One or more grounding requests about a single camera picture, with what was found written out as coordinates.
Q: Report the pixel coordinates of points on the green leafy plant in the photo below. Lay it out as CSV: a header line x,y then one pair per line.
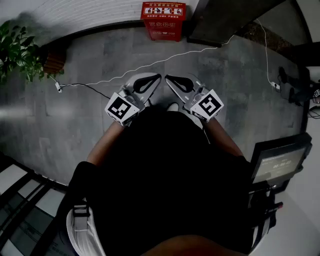
x,y
15,50

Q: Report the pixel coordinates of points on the red fire extinguisher box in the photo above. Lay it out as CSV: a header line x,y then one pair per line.
x,y
162,36

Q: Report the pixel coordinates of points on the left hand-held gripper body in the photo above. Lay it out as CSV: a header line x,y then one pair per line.
x,y
122,108

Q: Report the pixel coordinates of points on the person's black shirt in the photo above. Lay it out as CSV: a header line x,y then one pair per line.
x,y
162,175

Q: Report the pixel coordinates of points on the red fire equipment box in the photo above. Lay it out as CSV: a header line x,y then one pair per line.
x,y
163,11

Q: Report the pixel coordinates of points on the black chest mount bracket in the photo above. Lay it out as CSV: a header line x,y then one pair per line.
x,y
260,200

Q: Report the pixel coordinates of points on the dark grey pillar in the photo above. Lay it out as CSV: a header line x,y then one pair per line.
x,y
220,22

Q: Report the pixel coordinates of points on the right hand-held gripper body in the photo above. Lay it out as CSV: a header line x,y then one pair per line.
x,y
207,105

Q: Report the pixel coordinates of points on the black framed glass partition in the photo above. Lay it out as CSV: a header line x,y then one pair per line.
x,y
15,175

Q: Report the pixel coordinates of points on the person's right forearm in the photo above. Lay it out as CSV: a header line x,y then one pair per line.
x,y
222,137

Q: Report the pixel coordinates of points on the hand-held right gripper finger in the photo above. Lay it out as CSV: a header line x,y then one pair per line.
x,y
193,79
178,92

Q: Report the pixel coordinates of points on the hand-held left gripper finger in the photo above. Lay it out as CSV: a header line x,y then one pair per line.
x,y
150,92
145,75

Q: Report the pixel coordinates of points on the brown plant pot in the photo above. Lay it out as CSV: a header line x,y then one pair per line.
x,y
53,62

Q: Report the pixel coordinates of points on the person's left forearm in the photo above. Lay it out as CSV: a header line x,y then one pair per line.
x,y
105,145

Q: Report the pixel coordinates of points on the black monitor screen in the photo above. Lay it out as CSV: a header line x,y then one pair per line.
x,y
280,162

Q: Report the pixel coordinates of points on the white shoe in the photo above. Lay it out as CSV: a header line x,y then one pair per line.
x,y
173,107

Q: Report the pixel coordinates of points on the white power adapter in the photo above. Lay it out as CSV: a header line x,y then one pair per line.
x,y
59,88
276,85

